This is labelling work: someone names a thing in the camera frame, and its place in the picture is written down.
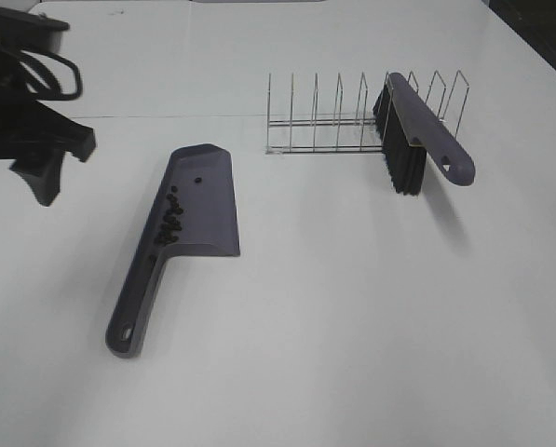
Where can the pile of coffee beans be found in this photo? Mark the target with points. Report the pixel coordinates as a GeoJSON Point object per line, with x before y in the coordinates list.
{"type": "Point", "coordinates": [177, 204]}

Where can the purple hand brush black bristles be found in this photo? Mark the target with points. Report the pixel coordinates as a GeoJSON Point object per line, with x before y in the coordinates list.
{"type": "Point", "coordinates": [410, 133]}

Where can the purple plastic dustpan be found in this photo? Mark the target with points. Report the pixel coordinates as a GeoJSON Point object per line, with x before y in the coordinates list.
{"type": "Point", "coordinates": [218, 216]}

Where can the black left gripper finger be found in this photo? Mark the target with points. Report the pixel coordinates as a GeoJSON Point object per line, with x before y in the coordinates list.
{"type": "Point", "coordinates": [42, 172]}
{"type": "Point", "coordinates": [72, 137]}

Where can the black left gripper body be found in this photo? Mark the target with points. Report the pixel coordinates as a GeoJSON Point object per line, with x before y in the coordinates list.
{"type": "Point", "coordinates": [25, 39]}

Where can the metal wire dish rack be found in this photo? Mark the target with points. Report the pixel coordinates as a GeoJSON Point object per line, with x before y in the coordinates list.
{"type": "Point", "coordinates": [302, 118]}

